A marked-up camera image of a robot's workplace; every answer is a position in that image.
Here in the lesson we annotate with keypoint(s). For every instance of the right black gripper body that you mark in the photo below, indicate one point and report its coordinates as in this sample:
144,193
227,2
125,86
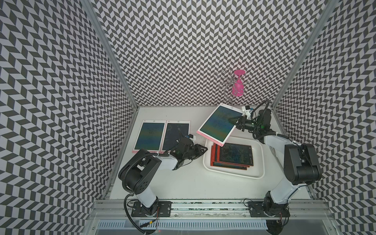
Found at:
247,124

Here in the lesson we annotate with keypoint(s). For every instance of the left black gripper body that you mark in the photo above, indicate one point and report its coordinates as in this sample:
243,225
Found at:
190,154

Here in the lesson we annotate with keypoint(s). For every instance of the red writing tablet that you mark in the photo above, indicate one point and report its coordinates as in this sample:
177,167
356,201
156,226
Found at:
214,155
235,154

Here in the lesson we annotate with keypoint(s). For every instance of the pink writing tablet colourful screen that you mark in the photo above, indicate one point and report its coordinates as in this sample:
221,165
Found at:
150,136

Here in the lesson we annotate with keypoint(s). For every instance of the white plastic storage tray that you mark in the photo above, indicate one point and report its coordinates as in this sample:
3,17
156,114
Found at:
253,172

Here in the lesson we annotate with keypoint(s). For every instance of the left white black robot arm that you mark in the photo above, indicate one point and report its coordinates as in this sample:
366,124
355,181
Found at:
138,172

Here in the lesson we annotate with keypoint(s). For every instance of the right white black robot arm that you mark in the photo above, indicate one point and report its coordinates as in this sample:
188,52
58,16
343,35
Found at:
299,161

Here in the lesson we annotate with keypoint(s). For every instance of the pink plastic goblet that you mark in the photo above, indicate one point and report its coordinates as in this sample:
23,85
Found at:
238,85

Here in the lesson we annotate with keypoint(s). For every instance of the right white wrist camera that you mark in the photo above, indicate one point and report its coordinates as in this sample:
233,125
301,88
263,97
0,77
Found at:
247,111

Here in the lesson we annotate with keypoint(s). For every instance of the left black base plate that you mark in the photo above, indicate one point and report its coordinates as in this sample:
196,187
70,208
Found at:
158,209

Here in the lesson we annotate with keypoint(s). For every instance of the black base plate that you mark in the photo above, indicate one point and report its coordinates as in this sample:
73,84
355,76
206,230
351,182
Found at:
271,210
158,209

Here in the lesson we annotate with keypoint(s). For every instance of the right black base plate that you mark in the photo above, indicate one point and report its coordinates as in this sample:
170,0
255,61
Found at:
271,210

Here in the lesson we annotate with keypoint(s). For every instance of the aluminium front rail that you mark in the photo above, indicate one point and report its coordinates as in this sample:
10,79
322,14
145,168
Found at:
218,209

